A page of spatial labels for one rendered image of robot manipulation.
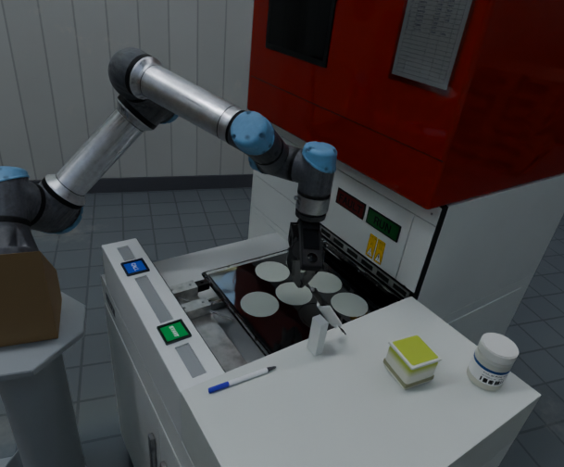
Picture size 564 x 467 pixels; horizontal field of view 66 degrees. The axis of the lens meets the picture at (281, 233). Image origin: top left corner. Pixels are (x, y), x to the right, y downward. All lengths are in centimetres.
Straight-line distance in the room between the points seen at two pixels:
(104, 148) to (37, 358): 52
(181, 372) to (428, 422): 47
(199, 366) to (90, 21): 284
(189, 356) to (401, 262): 58
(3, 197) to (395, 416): 95
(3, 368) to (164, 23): 271
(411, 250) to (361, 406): 43
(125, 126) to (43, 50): 235
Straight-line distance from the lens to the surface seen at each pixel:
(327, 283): 125
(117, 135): 120
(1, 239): 113
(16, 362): 119
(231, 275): 124
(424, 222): 109
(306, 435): 82
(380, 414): 88
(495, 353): 95
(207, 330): 110
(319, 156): 92
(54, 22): 347
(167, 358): 93
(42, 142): 368
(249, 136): 83
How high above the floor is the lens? 163
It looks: 30 degrees down
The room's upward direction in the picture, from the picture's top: 7 degrees clockwise
